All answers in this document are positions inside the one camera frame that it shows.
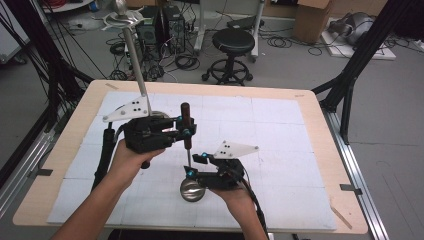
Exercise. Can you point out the steel utensil stand with hooks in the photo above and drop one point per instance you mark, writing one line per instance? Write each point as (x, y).
(135, 63)

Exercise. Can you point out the person's left hand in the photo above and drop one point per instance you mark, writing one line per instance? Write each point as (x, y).
(128, 166)

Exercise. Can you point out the thin wooden stick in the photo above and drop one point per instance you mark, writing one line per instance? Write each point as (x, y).
(340, 217)

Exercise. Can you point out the black frame post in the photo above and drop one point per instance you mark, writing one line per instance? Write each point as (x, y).
(360, 56)
(53, 73)

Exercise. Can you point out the grey tape piece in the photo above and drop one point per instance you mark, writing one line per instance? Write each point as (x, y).
(350, 189)
(41, 172)

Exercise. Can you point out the black computer tower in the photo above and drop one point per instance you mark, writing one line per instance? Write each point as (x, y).
(174, 26)
(146, 28)

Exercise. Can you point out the white stand leg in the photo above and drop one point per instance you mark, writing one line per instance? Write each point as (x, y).
(256, 33)
(200, 30)

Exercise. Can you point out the white grid mat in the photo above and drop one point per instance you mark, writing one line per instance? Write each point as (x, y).
(273, 173)

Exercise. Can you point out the white flat board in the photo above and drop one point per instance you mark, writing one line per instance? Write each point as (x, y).
(383, 53)

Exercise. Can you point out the black round stool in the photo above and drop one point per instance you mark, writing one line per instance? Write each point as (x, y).
(232, 41)

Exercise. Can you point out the brown cardboard box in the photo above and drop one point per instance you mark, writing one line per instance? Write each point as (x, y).
(311, 21)

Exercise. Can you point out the aluminium rail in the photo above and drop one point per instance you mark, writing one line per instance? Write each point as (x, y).
(20, 180)
(360, 186)

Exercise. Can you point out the person's right hand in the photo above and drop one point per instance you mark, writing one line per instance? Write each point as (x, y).
(236, 198)

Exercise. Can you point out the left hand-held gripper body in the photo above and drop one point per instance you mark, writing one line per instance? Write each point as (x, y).
(146, 135)

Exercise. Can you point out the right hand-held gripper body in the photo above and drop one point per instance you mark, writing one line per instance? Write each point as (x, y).
(223, 178)

